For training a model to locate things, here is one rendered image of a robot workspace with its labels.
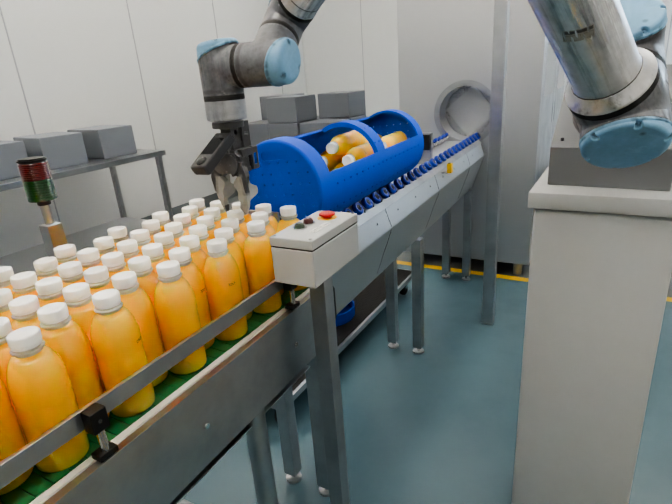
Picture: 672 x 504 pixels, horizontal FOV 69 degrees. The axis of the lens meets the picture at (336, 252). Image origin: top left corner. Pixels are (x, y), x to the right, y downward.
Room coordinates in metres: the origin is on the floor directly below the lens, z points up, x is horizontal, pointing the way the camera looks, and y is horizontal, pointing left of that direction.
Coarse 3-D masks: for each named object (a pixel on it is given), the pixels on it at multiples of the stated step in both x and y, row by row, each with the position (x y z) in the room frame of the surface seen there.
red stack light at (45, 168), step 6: (42, 162) 1.14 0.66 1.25; (48, 162) 1.16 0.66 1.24; (18, 168) 1.13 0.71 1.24; (24, 168) 1.12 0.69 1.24; (30, 168) 1.12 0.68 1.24; (36, 168) 1.13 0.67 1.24; (42, 168) 1.14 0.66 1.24; (48, 168) 1.15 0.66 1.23; (24, 174) 1.12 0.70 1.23; (30, 174) 1.12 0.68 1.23; (36, 174) 1.12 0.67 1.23; (42, 174) 1.13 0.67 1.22; (48, 174) 1.15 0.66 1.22; (24, 180) 1.12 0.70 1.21; (30, 180) 1.12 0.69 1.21; (36, 180) 1.12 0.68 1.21
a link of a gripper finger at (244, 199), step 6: (240, 180) 1.10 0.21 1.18; (240, 186) 1.10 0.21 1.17; (252, 186) 1.13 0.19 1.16; (240, 192) 1.10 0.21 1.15; (252, 192) 1.13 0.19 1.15; (240, 198) 1.10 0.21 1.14; (246, 198) 1.10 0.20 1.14; (240, 204) 1.10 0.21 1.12; (246, 204) 1.10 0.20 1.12; (246, 210) 1.10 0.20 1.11
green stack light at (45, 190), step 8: (24, 184) 1.12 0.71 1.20; (32, 184) 1.12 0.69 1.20; (40, 184) 1.13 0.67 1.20; (48, 184) 1.14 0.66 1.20; (32, 192) 1.12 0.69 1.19; (40, 192) 1.12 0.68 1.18; (48, 192) 1.14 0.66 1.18; (56, 192) 1.16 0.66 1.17; (32, 200) 1.12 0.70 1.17; (40, 200) 1.12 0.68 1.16; (48, 200) 1.13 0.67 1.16
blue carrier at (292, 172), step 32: (352, 128) 1.70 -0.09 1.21; (384, 128) 2.14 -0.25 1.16; (416, 128) 2.02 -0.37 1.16; (256, 160) 1.40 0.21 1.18; (288, 160) 1.35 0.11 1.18; (320, 160) 1.35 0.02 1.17; (384, 160) 1.69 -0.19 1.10; (416, 160) 2.01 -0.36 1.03; (288, 192) 1.35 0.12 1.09; (320, 192) 1.30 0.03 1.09; (352, 192) 1.48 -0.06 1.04
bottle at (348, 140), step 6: (348, 132) 1.77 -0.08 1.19; (354, 132) 1.79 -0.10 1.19; (336, 138) 1.70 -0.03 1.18; (342, 138) 1.70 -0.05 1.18; (348, 138) 1.72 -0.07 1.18; (354, 138) 1.75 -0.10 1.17; (360, 138) 1.79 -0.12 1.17; (342, 144) 1.68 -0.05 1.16; (348, 144) 1.70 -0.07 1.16; (354, 144) 1.74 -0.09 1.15; (360, 144) 1.79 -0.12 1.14; (342, 150) 1.68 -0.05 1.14
